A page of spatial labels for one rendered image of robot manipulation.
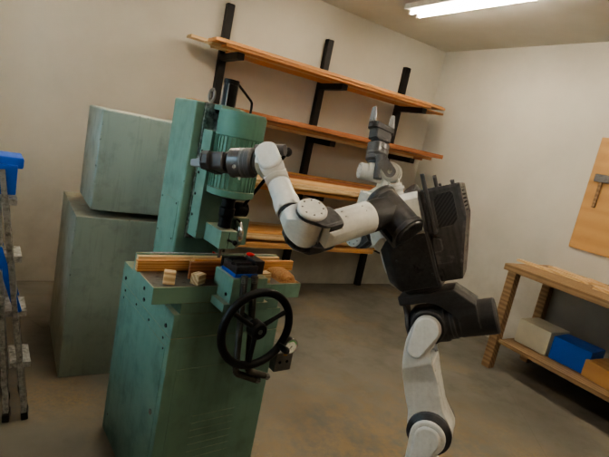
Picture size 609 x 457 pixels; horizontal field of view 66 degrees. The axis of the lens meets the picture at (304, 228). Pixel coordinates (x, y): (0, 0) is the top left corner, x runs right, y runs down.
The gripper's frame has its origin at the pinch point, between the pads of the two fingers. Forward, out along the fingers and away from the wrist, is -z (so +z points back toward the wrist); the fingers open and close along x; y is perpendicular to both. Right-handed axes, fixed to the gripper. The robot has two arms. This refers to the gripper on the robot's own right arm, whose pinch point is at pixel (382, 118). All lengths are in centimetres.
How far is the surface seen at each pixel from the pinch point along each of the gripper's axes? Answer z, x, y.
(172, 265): 73, 62, 30
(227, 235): 58, 46, 23
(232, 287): 76, 49, 6
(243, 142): 26, 53, 12
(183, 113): 13, 65, 45
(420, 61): -184, -221, 200
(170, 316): 90, 62, 21
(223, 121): 20, 60, 16
